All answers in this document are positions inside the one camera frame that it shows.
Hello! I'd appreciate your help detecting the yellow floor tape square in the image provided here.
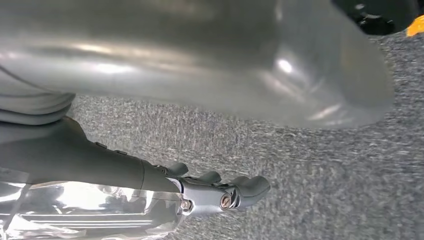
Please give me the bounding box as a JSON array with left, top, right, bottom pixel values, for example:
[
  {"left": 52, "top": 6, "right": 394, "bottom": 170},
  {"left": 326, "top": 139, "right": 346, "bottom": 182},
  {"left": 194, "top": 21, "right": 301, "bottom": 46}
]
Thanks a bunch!
[{"left": 406, "top": 14, "right": 424, "bottom": 37}]

